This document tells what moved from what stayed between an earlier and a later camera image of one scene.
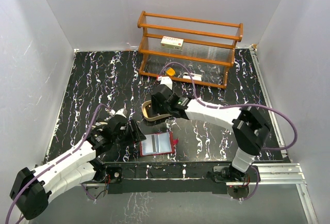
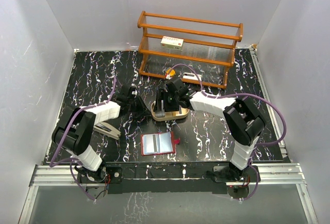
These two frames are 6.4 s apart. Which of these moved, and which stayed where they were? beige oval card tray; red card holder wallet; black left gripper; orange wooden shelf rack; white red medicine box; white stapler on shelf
Moved: black left gripper; beige oval card tray
Stayed: red card holder wallet; white stapler on shelf; white red medicine box; orange wooden shelf rack
